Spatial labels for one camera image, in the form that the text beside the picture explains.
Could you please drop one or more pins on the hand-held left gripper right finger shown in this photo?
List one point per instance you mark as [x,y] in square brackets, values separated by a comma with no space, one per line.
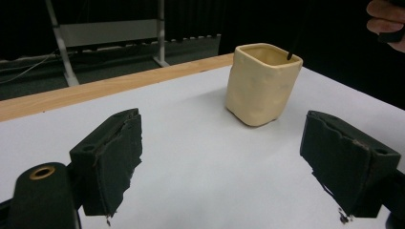
[344,162]

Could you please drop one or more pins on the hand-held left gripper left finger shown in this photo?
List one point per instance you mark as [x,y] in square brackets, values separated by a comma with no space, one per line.
[111,156]

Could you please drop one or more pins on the grey metal stand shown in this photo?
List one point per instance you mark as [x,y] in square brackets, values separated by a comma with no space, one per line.
[108,31]

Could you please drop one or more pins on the cream square ceramic cup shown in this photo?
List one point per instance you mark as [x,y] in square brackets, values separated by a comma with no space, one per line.
[259,89]

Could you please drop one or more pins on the thin black pen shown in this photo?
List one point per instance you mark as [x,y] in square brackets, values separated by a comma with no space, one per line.
[293,46]

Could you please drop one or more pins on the white paper sheet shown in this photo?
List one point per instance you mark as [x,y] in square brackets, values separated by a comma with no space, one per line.
[207,165]

